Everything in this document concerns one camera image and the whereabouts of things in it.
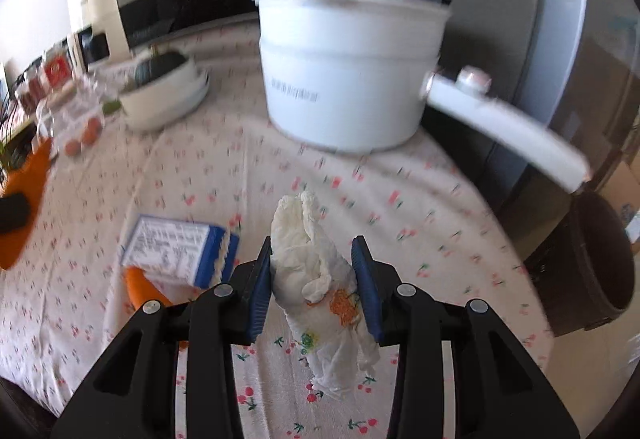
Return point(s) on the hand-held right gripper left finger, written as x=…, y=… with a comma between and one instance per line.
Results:
x=260, y=299

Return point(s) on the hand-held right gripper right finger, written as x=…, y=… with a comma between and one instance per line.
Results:
x=367, y=289

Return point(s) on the white tissue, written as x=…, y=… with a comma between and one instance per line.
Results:
x=305, y=249

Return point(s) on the blue cardboard box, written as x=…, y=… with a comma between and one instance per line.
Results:
x=170, y=244

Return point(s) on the dark brown trash bin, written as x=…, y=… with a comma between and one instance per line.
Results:
x=585, y=264

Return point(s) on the cherry print tablecloth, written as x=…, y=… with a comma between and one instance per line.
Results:
x=350, y=219

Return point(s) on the orange wrapper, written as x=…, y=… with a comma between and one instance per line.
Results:
x=142, y=286

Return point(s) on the white electric cooking pot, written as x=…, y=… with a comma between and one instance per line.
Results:
x=345, y=69

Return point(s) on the small orange fruit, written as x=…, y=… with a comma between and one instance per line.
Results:
x=73, y=147
x=91, y=131

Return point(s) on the dark green squash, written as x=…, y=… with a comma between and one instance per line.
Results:
x=157, y=66

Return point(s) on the orange plastic sheet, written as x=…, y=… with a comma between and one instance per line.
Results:
x=30, y=179

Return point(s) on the dark object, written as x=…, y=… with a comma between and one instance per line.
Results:
x=14, y=214

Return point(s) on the glass jar with cork lid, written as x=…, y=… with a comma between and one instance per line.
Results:
x=65, y=114

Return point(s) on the large cardboard box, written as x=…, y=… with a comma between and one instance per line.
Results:
x=622, y=189

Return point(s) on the green plant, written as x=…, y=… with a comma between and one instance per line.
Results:
x=9, y=144

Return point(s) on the red label jar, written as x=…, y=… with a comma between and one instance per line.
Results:
x=56, y=69

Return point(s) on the white air fryer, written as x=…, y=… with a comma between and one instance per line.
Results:
x=95, y=19

